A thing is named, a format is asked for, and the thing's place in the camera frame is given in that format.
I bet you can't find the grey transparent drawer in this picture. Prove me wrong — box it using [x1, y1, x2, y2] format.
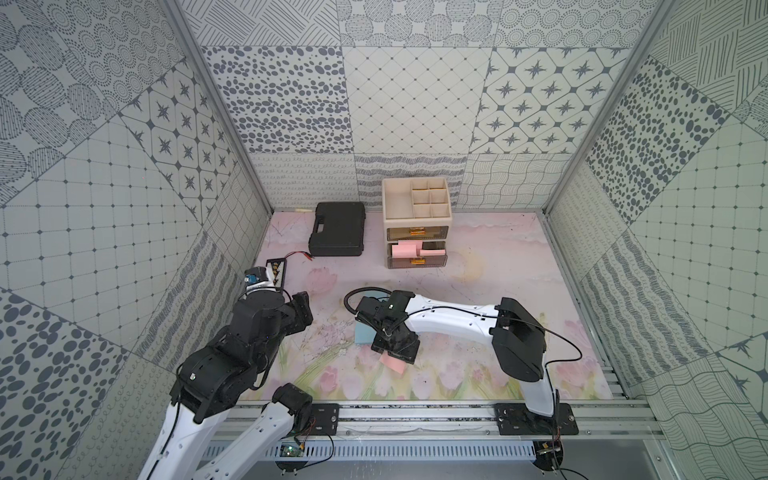
[386, 226, 449, 242]

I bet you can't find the beige desk organizer cabinet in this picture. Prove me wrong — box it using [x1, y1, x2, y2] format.
[381, 177, 453, 229]

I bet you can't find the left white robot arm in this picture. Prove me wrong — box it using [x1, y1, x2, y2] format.
[139, 289, 313, 479]

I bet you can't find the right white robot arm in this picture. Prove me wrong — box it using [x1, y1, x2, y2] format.
[343, 287, 557, 418]

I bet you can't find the blue sticky note lower left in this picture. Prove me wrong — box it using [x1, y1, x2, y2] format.
[354, 323, 376, 345]

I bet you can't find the black plastic tool case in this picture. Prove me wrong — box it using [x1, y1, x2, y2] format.
[308, 202, 366, 257]

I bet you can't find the floral pink table mat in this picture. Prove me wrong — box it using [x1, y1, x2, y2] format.
[245, 212, 612, 401]

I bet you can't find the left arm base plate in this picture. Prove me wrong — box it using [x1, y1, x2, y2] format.
[289, 402, 340, 436]

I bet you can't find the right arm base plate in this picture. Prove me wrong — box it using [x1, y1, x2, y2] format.
[493, 403, 579, 437]

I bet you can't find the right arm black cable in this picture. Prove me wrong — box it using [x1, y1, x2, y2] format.
[343, 286, 584, 397]

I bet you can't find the aluminium mounting rail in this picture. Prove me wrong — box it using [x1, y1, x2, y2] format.
[170, 398, 667, 442]

